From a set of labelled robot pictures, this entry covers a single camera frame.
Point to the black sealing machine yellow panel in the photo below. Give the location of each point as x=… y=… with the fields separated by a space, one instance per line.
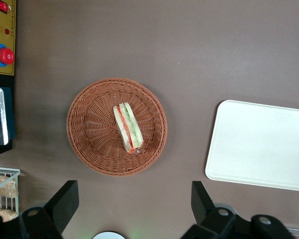
x=2 y=27

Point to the bagged rice cracker snack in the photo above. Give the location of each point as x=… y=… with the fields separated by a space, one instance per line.
x=5 y=214
x=2 y=186

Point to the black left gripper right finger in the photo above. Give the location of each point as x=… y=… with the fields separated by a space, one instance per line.
x=204 y=204

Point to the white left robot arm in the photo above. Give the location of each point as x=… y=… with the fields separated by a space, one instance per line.
x=108 y=236

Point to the triangle sandwich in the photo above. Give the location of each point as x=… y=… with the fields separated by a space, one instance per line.
x=128 y=127

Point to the cream rectangular plastic tray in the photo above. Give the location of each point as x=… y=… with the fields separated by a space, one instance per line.
x=259 y=147

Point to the red emergency stop button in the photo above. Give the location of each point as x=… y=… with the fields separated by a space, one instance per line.
x=5 y=56

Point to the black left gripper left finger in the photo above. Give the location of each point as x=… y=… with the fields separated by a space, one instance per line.
x=62 y=201

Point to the round brown wicker basket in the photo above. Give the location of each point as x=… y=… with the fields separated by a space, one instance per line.
x=89 y=139

